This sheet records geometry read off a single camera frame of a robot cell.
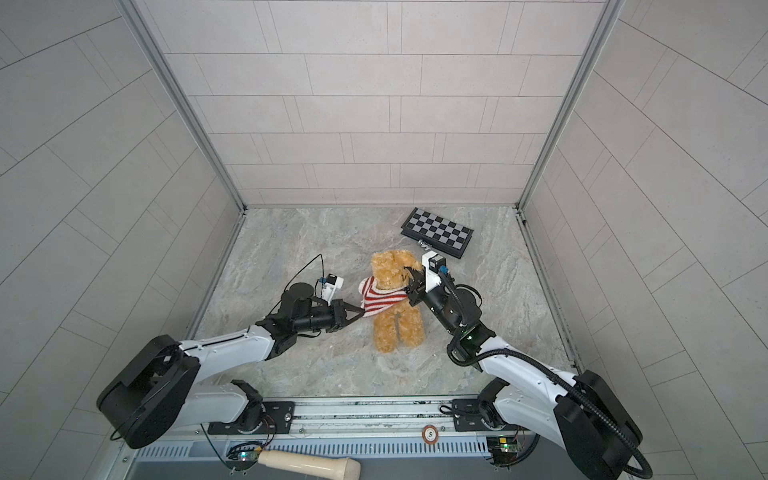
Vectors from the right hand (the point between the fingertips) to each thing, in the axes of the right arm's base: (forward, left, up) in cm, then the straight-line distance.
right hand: (405, 264), depth 73 cm
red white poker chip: (-32, -3, -24) cm, 40 cm away
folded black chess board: (+26, -13, -19) cm, 35 cm away
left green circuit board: (-35, +38, -21) cm, 56 cm away
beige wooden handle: (-37, +16, -19) cm, 45 cm away
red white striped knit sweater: (-5, +8, -7) cm, 12 cm away
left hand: (-7, +10, -13) cm, 18 cm away
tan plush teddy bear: (-3, +4, +2) cm, 5 cm away
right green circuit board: (-36, -20, -25) cm, 48 cm away
